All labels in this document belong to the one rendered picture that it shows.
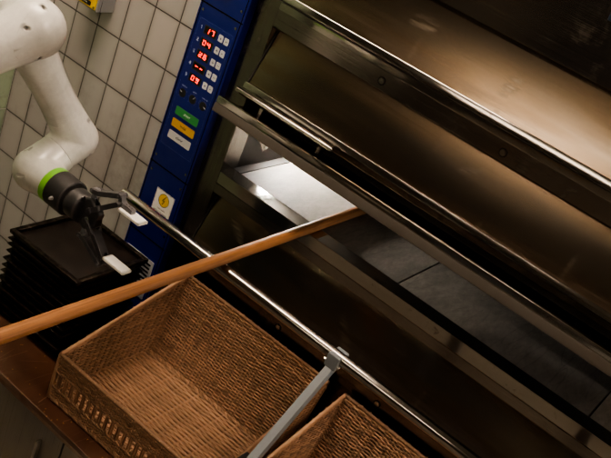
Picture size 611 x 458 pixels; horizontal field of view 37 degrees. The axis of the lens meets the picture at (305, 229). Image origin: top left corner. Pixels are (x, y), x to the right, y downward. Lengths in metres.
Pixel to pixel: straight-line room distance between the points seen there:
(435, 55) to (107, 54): 1.10
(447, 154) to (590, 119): 0.36
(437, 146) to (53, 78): 0.92
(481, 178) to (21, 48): 1.08
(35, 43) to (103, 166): 1.11
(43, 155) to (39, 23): 0.46
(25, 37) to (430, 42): 0.93
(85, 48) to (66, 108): 0.75
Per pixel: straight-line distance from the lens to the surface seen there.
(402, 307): 2.35
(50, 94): 2.18
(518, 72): 2.14
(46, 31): 1.88
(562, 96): 2.11
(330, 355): 2.03
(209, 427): 2.62
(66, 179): 2.19
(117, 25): 2.83
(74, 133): 2.25
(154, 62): 2.73
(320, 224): 2.47
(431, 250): 2.11
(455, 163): 2.22
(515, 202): 2.17
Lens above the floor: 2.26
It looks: 26 degrees down
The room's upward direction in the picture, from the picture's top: 23 degrees clockwise
